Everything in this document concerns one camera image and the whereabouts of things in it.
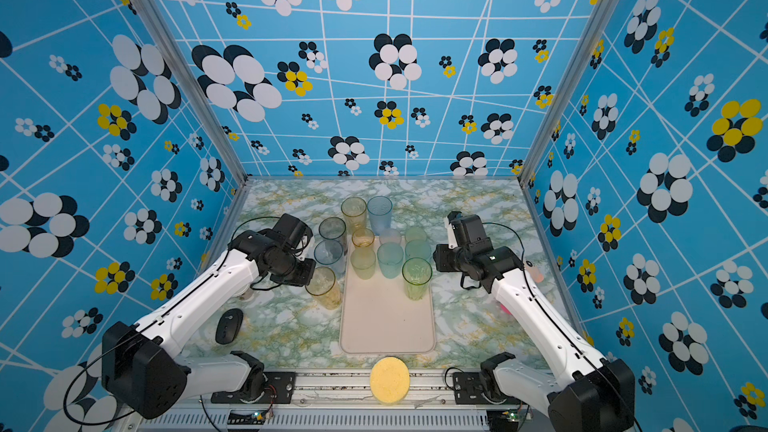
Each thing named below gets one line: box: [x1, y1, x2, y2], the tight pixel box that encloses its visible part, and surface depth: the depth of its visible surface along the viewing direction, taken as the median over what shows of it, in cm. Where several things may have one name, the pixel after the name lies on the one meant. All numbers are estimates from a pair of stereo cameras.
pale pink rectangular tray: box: [340, 237, 436, 354], surface depth 87 cm
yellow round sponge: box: [370, 356, 410, 405], surface depth 74 cm
